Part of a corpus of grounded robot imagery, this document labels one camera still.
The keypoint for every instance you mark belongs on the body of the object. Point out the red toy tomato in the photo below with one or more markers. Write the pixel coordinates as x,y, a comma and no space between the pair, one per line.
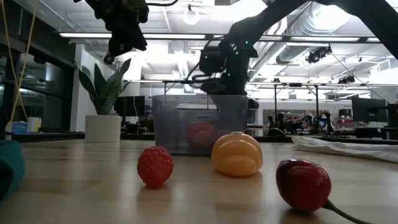
199,128

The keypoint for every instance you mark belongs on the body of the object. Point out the pink toy fruit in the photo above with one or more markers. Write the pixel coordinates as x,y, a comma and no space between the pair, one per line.
203,140

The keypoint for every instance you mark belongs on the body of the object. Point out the orange toy pumpkin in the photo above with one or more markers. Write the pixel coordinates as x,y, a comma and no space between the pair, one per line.
236,155

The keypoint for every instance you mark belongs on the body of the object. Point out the red toy raspberry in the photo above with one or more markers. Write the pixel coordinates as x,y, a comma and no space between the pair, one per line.
155,166

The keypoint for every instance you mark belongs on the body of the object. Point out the dark red cherry with stem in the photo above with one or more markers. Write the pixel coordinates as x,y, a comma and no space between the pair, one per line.
303,185

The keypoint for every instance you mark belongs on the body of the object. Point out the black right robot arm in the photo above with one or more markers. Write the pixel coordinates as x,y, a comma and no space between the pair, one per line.
373,15

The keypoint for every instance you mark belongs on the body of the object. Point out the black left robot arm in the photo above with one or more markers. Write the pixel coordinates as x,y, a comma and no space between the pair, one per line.
102,9

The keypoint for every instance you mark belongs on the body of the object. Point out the translucent grey tupperware container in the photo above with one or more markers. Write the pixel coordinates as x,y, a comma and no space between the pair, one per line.
168,124

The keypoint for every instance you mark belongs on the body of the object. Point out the round black ceiling device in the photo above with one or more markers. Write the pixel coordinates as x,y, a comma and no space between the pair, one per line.
109,60

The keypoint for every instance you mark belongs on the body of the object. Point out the long ceiling light strip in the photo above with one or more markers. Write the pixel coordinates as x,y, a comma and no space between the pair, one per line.
93,35

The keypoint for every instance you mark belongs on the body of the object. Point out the black computer monitor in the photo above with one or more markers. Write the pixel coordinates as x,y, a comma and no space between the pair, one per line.
130,105
368,109

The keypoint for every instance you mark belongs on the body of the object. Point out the round white ceiling lamp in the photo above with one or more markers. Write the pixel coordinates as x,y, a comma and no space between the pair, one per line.
191,17

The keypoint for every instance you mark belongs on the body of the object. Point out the black background robot arms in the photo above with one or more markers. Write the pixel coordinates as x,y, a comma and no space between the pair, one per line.
293,123

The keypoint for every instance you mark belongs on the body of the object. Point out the snake plant in white pot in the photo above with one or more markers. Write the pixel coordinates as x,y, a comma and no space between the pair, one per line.
102,129

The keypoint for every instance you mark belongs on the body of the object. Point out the white tub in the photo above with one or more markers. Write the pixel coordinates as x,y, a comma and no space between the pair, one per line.
34,124

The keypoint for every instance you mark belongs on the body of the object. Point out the white folded towel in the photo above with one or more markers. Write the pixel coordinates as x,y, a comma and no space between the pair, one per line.
342,149

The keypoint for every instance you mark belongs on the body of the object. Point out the blue box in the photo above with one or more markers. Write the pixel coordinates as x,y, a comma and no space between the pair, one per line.
20,128

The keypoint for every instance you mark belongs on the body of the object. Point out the dark green folded cloth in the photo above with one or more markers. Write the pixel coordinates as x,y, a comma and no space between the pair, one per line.
11,168

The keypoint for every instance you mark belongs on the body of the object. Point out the black background table frame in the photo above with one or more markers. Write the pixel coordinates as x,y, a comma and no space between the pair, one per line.
275,105

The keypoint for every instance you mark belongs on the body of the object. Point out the silver ventilation duct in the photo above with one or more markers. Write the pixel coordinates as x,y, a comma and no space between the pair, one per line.
298,34

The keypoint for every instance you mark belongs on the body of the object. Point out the black ceiling camera cluster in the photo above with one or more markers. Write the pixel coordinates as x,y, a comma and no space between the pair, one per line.
318,53

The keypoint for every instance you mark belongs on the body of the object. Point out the black aluminium table frame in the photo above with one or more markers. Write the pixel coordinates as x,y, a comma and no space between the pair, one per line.
46,137

